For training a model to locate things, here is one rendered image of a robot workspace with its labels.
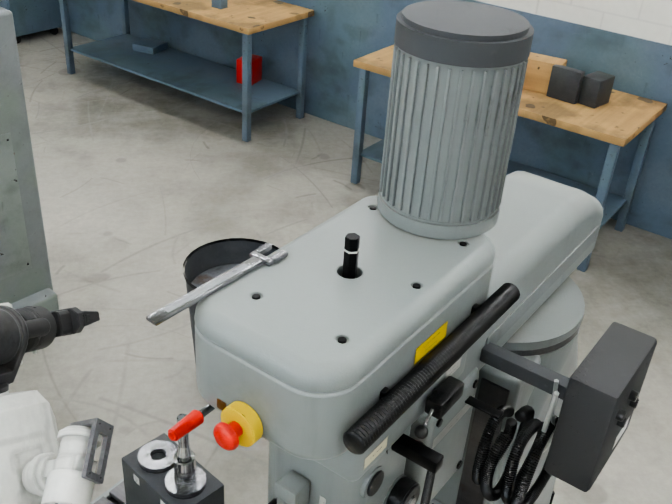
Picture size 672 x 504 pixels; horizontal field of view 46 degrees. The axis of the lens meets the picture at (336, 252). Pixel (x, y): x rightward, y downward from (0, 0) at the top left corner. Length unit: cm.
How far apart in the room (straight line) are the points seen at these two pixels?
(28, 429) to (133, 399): 250
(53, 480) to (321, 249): 50
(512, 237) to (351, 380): 66
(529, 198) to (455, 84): 62
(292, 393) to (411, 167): 41
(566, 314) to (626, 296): 316
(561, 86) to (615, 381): 378
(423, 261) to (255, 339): 31
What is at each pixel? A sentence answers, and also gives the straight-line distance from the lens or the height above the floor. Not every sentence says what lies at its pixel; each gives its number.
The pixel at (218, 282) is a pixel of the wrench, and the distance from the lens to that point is 111.
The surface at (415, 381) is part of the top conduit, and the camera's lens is 111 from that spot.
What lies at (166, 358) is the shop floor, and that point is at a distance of 400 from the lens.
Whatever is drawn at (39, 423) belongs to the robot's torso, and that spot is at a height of 163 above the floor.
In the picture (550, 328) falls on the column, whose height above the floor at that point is 156.
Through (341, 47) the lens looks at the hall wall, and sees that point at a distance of 639.
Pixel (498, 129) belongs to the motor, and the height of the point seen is 207.
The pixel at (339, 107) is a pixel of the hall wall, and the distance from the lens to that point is 654.
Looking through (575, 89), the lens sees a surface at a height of 97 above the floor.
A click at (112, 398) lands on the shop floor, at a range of 381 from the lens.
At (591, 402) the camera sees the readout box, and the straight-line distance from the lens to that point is 132.
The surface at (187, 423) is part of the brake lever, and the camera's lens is 117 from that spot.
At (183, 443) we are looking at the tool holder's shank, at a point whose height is 128.
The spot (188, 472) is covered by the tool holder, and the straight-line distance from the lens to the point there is 180.
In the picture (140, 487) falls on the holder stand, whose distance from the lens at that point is 191.
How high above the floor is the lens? 252
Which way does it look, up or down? 31 degrees down
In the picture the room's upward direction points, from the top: 4 degrees clockwise
